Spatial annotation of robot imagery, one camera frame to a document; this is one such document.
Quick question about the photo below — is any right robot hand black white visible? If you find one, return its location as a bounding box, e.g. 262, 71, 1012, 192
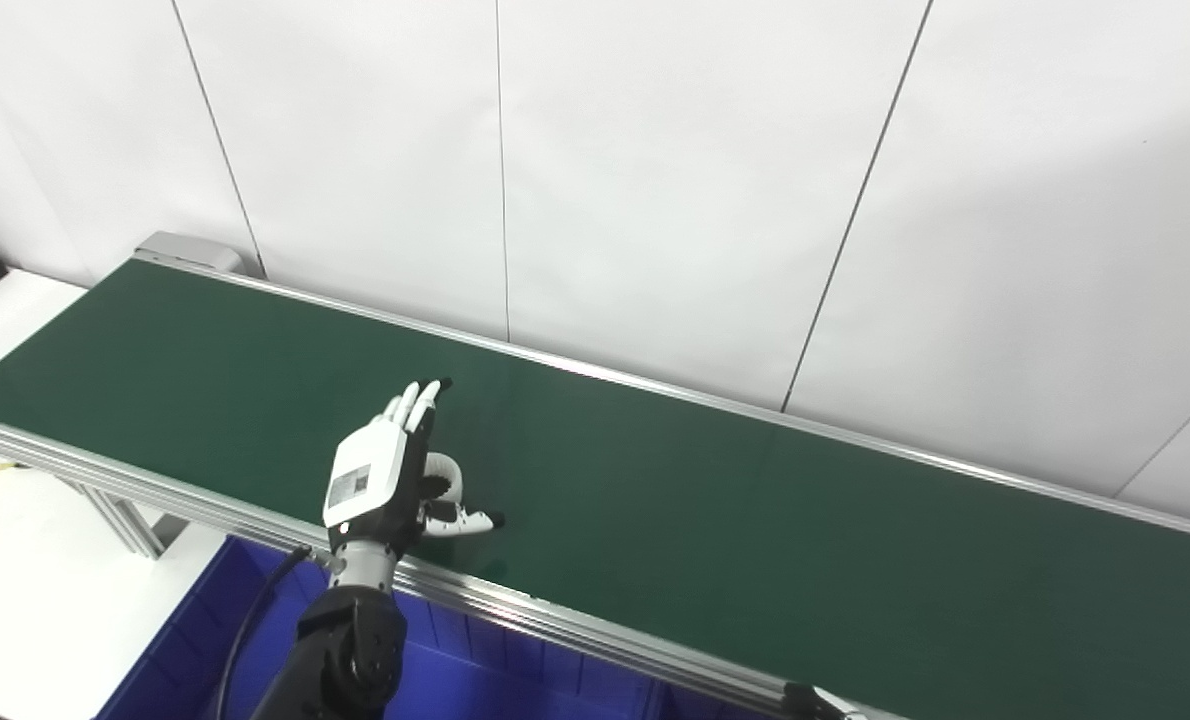
782, 683, 858, 720

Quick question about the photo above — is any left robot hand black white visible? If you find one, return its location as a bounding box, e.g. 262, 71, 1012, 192
322, 378, 506, 561

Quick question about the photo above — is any white ring gear part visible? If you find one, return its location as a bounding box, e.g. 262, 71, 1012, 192
422, 452, 467, 511

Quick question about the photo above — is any green conveyor belt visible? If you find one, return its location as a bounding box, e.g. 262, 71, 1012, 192
0, 258, 1190, 720
0, 231, 1190, 720

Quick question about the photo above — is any blue plastic bin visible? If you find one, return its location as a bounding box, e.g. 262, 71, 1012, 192
93, 535, 676, 720

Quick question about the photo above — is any aluminium conveyor support leg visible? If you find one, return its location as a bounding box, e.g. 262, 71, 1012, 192
53, 478, 192, 559

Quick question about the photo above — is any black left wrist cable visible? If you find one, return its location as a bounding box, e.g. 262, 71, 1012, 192
214, 545, 315, 720

